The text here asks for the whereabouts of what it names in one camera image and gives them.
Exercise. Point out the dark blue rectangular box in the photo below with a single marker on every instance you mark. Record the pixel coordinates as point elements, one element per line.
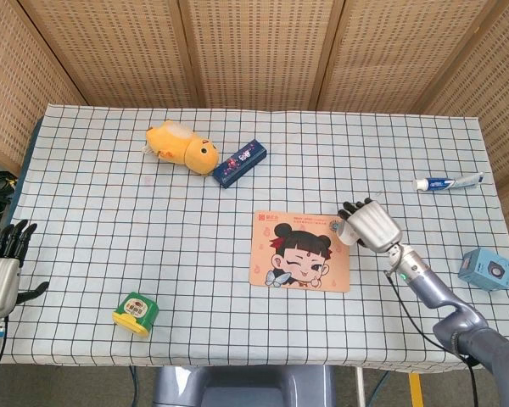
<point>239,164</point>

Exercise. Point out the white table leg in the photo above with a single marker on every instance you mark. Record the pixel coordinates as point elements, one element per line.
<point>360,388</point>

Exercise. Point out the yellow plush toy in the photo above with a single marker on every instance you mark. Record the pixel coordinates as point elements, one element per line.
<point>182,146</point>

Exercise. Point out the woven bamboo folding screen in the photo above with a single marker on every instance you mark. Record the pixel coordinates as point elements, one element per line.
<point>258,51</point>

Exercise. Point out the light blue cardboard box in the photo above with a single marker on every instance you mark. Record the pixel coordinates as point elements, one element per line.
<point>488,269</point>

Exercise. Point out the orange cartoon girl mouse pad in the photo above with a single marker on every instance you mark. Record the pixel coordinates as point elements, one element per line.
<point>299,254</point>

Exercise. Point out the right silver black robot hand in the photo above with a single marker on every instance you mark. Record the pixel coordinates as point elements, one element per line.
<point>375,224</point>

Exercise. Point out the white checked tablecloth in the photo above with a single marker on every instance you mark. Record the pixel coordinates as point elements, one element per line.
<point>152,237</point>

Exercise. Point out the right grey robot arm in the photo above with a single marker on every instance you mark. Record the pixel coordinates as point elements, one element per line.
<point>445,305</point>

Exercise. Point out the white blue toothpaste tube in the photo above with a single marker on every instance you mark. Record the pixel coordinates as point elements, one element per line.
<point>447,182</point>

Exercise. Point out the green container with yellow lid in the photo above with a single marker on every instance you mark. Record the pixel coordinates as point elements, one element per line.
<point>135,313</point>

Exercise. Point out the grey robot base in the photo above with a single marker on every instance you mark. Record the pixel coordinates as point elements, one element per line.
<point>246,388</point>

